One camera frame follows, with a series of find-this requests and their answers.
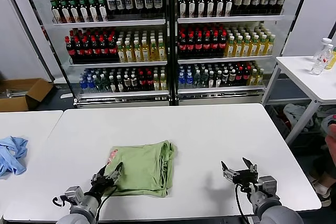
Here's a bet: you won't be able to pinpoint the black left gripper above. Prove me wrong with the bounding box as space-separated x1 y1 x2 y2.
90 162 123 196

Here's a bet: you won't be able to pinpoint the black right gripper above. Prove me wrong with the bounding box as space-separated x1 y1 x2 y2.
220 157 259 186

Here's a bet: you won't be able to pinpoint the light green polo shirt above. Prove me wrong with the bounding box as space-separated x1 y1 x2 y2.
103 141 179 198

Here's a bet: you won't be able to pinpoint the person bare forearm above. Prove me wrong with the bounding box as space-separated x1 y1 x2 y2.
324 123 336 162

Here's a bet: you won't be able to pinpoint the black storage crate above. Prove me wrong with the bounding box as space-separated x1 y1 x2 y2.
266 104 325 149

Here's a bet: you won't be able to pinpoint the grey white garment pile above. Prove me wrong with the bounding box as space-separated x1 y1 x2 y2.
282 103 314 133

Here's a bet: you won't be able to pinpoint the person leg dark trousers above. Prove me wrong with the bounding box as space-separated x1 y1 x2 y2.
307 140 336 183

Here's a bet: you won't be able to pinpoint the white cabinet shelf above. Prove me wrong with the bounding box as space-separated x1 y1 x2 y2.
177 55 274 65
177 85 265 99
75 90 169 104
68 60 168 67
177 15 286 24
52 18 166 27

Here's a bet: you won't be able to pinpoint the grey sneaker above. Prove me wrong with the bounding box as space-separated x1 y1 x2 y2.
313 179 333 207

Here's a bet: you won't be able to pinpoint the green grey garment pile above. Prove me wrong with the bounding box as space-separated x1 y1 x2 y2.
314 108 329 133

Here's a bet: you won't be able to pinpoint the small cola bottle red cap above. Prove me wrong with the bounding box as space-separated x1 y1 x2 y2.
236 67 244 87
138 71 146 91
243 67 251 87
145 71 153 91

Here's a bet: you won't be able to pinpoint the crumpled light blue garment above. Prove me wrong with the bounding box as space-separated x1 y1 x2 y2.
0 136 29 177

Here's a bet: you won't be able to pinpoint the grey handheld controller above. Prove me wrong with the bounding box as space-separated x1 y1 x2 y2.
321 115 336 133

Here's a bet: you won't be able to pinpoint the open cardboard box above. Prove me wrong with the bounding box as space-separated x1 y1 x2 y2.
0 78 55 113

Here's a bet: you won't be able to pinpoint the white side table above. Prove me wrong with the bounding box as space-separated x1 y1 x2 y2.
261 55 336 146

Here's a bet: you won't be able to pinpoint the bundle of metal parts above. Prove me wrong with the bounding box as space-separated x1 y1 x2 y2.
0 89 28 100

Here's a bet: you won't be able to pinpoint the clear bottle red label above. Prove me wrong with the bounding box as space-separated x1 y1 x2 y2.
309 45 332 76

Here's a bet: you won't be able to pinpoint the beverage display cabinet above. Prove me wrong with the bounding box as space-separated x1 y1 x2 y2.
19 0 314 109

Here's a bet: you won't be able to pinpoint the yellow juice bottle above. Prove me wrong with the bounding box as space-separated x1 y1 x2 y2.
324 47 336 70

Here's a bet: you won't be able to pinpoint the clear bottle white cap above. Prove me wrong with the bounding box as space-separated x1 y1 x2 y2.
312 37 333 62

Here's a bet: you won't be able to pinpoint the dark bottle green cap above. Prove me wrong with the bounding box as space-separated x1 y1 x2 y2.
215 0 225 17
205 0 215 17
69 0 80 23
177 0 187 18
79 0 89 23
224 0 234 17
196 0 206 18
50 0 61 24
98 0 108 22
60 0 70 24
88 0 99 23
186 0 197 18

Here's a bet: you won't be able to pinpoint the glass cabinet door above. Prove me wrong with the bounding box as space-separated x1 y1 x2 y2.
0 0 78 105
262 0 315 105

